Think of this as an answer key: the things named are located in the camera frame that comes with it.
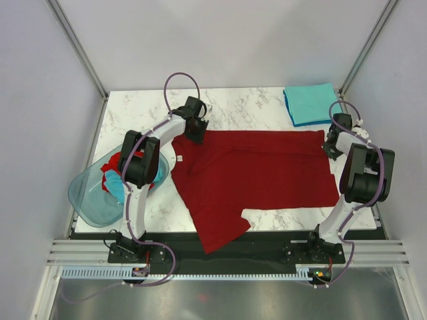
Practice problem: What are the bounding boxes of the transparent blue plastic basket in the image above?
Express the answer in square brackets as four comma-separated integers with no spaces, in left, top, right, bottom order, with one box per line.
[67,143,173,229]

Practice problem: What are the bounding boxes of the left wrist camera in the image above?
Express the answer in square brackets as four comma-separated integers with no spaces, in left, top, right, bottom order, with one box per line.
[199,103,213,121]

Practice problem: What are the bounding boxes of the right aluminium frame post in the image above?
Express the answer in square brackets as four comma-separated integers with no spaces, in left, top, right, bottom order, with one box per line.
[338,0,400,97]

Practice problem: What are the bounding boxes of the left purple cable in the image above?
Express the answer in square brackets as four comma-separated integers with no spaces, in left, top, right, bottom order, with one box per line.
[59,72,201,304]

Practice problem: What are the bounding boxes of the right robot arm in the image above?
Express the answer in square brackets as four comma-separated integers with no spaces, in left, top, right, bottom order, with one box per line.
[284,113,396,265]

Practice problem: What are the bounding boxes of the teal shirt in basket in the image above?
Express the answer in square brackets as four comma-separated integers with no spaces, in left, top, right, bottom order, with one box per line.
[101,163,125,204]

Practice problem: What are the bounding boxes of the aluminium frame post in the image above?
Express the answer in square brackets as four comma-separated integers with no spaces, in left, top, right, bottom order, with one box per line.
[45,0,109,101]
[338,0,400,97]

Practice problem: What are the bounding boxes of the red shirt in basket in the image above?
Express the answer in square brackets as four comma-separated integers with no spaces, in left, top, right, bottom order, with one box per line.
[100,151,164,194]

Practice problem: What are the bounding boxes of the red t-shirt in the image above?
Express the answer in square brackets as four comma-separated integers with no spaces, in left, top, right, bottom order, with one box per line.
[171,131,339,254]

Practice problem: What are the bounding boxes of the left aluminium frame post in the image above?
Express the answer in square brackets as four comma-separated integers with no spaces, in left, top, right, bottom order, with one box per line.
[45,0,109,101]

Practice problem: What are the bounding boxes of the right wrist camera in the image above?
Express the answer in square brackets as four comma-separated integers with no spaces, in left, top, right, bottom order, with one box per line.
[352,119,369,140]

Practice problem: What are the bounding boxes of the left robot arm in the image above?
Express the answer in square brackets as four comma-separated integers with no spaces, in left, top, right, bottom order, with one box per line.
[101,97,211,263]

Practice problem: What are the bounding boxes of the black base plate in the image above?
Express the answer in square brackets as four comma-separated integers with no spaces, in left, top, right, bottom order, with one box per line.
[68,229,386,275]

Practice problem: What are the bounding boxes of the white slotted cable duct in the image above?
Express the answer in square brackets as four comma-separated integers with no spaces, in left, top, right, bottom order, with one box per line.
[61,265,332,281]

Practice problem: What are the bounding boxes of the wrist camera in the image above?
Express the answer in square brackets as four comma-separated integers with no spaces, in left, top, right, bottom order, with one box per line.
[352,119,369,140]
[199,103,213,121]

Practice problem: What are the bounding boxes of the folded teal t-shirt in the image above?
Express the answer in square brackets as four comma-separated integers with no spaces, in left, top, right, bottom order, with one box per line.
[283,82,342,123]

